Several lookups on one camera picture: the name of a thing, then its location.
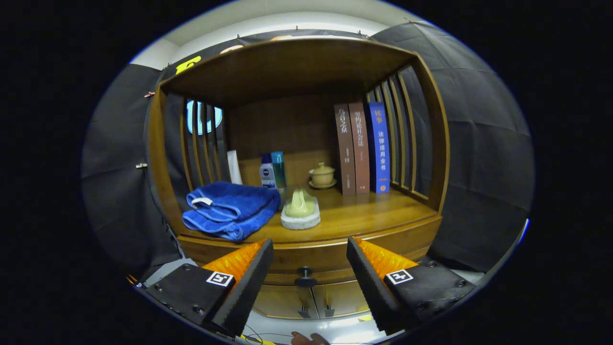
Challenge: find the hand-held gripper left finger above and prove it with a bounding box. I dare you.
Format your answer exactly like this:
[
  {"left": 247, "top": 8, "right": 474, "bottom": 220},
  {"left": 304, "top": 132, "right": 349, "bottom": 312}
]
[{"left": 136, "top": 238, "right": 274, "bottom": 337}]

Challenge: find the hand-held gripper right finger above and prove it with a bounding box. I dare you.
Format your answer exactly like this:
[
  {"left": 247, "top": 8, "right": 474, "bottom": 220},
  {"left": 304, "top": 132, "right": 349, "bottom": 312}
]
[{"left": 346, "top": 236, "right": 477, "bottom": 336}]

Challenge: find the wooden drawer with black knob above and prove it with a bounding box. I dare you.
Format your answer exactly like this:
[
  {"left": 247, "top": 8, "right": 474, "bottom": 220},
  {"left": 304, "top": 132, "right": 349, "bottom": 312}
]
[{"left": 178, "top": 217, "right": 443, "bottom": 288}]

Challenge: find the green-handled scrub brush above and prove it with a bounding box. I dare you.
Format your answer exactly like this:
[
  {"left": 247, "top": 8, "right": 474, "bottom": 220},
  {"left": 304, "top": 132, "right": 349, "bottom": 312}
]
[{"left": 281, "top": 188, "right": 321, "bottom": 230}]

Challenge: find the wooden cabinet door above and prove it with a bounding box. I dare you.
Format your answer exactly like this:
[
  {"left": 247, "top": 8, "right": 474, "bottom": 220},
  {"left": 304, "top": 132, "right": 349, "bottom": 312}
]
[
  {"left": 253, "top": 283, "right": 317, "bottom": 319},
  {"left": 314, "top": 280, "right": 370, "bottom": 318}
]

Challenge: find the brown wooden cabinet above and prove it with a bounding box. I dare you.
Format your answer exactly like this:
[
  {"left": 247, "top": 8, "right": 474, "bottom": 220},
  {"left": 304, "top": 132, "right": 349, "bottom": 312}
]
[{"left": 148, "top": 37, "right": 451, "bottom": 321}]

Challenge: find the folded blue towel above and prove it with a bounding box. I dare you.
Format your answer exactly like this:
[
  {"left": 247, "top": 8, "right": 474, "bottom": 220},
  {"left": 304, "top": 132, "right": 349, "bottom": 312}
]
[{"left": 182, "top": 181, "right": 282, "bottom": 242}]

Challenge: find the white bottle with blue cap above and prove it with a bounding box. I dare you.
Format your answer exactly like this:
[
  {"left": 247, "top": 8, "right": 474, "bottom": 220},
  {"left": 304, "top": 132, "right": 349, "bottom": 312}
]
[{"left": 259, "top": 153, "right": 277, "bottom": 189}]

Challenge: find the white tube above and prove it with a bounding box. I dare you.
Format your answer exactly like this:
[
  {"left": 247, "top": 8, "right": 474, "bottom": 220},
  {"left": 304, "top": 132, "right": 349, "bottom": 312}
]
[{"left": 227, "top": 150, "right": 243, "bottom": 185}]

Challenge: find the teal bottle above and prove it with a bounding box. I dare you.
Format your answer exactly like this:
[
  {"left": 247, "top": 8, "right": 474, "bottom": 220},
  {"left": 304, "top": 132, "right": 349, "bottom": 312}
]
[{"left": 271, "top": 151, "right": 287, "bottom": 191}]

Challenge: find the beige lidded teacup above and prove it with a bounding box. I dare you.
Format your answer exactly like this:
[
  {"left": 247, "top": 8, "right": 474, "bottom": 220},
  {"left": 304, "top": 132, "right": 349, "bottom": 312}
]
[{"left": 308, "top": 162, "right": 337, "bottom": 189}]

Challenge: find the blue book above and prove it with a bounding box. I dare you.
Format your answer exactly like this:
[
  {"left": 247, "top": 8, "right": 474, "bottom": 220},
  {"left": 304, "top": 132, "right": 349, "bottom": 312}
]
[{"left": 368, "top": 102, "right": 391, "bottom": 194}]

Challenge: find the reddish brown book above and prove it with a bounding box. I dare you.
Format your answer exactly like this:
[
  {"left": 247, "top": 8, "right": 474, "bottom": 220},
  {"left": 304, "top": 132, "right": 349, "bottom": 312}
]
[{"left": 348, "top": 102, "right": 371, "bottom": 195}]

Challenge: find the dark brown book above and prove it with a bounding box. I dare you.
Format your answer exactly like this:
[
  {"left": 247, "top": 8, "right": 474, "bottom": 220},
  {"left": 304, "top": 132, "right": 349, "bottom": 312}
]
[{"left": 334, "top": 103, "right": 356, "bottom": 196}]

